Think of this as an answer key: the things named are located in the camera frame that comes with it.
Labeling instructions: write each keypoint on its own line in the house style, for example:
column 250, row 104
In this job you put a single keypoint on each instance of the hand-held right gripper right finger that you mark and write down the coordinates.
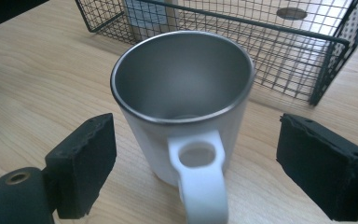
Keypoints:
column 326, row 171

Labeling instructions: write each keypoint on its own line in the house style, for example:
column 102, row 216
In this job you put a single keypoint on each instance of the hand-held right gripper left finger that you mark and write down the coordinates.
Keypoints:
column 80, row 168

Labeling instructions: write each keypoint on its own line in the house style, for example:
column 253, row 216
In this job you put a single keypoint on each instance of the dark round table grommet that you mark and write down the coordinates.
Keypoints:
column 291, row 13

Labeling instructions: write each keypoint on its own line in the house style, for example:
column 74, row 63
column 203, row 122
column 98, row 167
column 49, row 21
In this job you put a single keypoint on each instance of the white mug with steel inside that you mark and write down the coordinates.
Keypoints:
column 183, row 93

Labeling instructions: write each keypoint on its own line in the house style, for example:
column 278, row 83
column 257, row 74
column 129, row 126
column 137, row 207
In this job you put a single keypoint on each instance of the stainless steel tumbler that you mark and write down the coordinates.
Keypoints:
column 149, row 18

